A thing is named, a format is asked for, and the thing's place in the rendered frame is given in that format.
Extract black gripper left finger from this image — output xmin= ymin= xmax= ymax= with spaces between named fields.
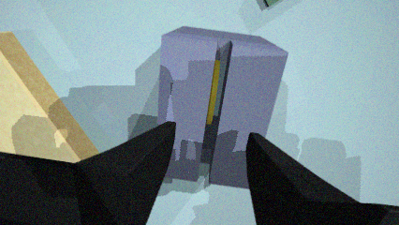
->
xmin=0 ymin=121 xmax=176 ymax=225

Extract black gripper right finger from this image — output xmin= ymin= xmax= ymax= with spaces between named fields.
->
xmin=246 ymin=132 xmax=399 ymax=225

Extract thin gold disc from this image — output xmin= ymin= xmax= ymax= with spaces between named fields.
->
xmin=206 ymin=60 xmax=220 ymax=125

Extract grey box walls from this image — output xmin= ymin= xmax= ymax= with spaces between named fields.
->
xmin=171 ymin=26 xmax=275 ymax=164

